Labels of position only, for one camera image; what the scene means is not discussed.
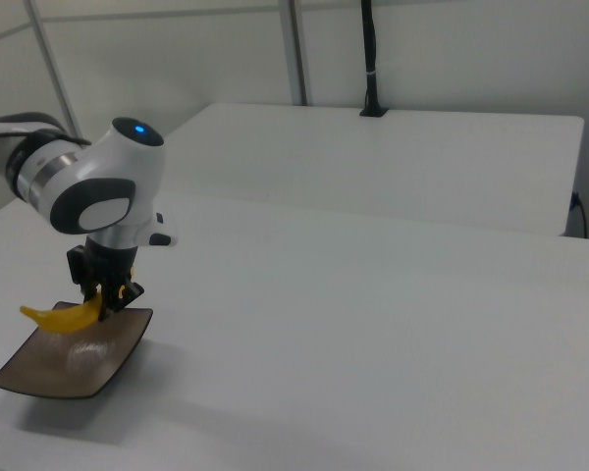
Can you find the yellow banana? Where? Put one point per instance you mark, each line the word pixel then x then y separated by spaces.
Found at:
pixel 66 318

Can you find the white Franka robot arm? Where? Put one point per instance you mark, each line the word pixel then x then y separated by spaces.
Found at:
pixel 98 181

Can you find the white adjacent table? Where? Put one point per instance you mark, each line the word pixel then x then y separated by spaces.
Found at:
pixel 373 167

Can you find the square brown ceramic plate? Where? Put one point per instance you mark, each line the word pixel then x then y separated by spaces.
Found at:
pixel 78 358

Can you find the grey partition frame post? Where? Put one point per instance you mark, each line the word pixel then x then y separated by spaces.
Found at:
pixel 54 68
pixel 294 49

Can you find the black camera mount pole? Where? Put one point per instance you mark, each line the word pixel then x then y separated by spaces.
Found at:
pixel 370 59

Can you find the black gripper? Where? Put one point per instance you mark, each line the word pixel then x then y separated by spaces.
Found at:
pixel 105 260

